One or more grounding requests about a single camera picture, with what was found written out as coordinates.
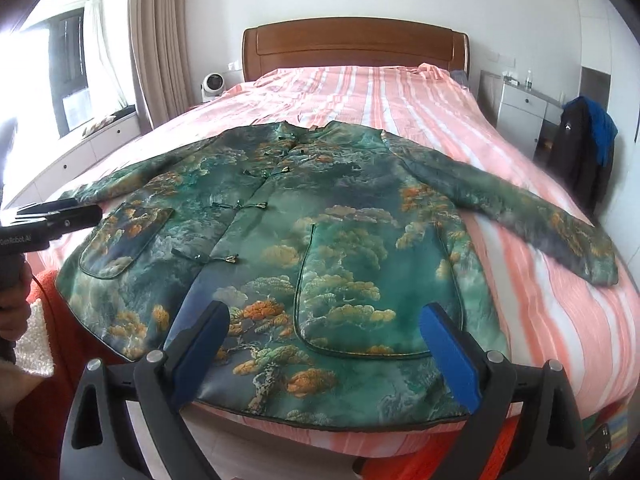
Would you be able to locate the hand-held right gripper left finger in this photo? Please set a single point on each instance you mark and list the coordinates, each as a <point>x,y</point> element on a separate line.
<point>200,350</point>

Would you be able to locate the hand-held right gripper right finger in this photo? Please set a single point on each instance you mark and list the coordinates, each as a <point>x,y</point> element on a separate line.
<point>450,355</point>

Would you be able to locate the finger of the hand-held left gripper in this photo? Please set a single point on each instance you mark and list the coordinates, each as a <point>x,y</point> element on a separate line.
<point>55,205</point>
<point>75,218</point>

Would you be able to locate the green patterned padded jacket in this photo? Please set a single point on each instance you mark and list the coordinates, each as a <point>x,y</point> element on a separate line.
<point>300,210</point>

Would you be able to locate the person's left forearm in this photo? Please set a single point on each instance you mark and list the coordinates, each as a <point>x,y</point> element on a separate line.
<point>32,345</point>

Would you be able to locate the person's left hand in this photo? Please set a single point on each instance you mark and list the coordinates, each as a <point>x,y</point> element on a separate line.
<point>11,310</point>

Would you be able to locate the white window bench cabinet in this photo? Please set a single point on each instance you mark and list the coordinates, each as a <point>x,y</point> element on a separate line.
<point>90,155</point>

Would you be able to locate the orange fleece clothing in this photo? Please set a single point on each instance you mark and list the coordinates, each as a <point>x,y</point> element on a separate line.
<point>60,310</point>

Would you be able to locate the floral patterned cloth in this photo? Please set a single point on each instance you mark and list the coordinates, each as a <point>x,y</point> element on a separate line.
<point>100,124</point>

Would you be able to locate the window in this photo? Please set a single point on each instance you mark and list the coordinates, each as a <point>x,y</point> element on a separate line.
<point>67,70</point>

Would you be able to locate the white sheer curtain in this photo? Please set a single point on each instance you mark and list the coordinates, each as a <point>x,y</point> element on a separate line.
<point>100,50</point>

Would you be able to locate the white round fan heater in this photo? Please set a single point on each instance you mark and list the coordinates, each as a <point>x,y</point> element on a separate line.
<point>213,86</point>

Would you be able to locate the beige curtain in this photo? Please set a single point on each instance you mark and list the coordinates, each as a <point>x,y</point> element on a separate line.
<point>160,35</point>

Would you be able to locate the dark hanging jacket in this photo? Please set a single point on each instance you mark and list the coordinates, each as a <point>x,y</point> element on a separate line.
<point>575,150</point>

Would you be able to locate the white nightstand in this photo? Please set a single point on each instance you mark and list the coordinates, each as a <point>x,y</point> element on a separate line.
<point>520,105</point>

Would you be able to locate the bed with striped pink sheet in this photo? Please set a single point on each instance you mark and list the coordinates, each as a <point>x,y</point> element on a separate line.
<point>400,100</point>

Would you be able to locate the blue hanging cloth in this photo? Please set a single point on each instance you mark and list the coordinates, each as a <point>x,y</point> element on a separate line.
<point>602,130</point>

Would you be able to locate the grey pillow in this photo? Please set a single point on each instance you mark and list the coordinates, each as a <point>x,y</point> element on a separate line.
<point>459,79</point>

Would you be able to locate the clear bottle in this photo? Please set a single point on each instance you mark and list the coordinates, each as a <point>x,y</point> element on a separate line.
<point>529,81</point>

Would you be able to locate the wooden headboard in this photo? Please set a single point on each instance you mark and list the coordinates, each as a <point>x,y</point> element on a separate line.
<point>350,45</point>

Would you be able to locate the white wardrobe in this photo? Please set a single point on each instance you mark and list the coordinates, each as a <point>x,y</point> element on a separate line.
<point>620,60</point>

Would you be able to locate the white wall socket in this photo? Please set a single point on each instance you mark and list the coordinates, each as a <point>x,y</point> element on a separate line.
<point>233,65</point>

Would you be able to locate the white wall switch panel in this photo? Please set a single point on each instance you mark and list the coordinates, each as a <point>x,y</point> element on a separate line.
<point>501,59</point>

